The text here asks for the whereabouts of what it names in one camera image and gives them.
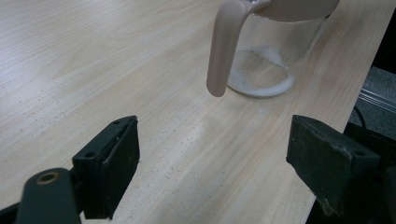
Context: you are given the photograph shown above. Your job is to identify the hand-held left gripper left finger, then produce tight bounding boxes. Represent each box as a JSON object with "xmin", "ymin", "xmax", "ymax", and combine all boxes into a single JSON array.
[{"xmin": 72, "ymin": 115, "xmax": 141, "ymax": 220}]

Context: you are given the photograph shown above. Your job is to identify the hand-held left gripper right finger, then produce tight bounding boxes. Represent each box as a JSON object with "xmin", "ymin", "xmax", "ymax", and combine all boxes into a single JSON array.
[{"xmin": 285, "ymin": 114, "xmax": 382, "ymax": 217}]

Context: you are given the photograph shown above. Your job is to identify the metal floor rail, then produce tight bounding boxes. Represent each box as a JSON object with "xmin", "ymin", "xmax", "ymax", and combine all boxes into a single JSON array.
[{"xmin": 357, "ymin": 88, "xmax": 396, "ymax": 116}]

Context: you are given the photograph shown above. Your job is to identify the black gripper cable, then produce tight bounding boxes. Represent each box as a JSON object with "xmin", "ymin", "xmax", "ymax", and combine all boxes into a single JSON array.
[{"xmin": 353, "ymin": 105, "xmax": 368, "ymax": 129}]

